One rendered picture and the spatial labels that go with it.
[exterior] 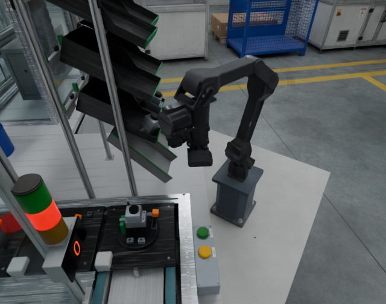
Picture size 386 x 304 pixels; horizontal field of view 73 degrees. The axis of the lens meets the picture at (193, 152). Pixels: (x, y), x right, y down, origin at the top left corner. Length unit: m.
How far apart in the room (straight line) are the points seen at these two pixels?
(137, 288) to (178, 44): 4.27
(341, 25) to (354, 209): 4.02
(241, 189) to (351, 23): 5.32
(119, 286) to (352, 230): 1.89
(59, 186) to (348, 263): 1.88
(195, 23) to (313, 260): 3.86
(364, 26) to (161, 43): 3.74
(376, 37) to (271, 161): 5.34
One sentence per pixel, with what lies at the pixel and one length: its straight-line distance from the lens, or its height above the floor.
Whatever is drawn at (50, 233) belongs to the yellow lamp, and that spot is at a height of 1.30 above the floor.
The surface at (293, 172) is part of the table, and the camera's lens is 1.36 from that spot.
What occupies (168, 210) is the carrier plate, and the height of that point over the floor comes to 0.97.
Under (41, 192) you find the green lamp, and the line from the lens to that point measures 0.53.
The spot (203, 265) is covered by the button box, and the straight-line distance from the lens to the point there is 0.88.
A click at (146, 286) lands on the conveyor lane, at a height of 0.92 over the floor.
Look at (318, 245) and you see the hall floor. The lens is 2.23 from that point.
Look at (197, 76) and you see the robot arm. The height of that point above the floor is 1.50.
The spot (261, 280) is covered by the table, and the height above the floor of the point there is 0.86.
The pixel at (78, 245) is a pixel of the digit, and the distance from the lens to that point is 0.68.
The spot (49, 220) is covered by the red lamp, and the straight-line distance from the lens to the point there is 0.57.
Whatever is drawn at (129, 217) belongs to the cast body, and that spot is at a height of 1.08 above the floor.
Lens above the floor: 1.74
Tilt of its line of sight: 40 degrees down
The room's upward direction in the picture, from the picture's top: straight up
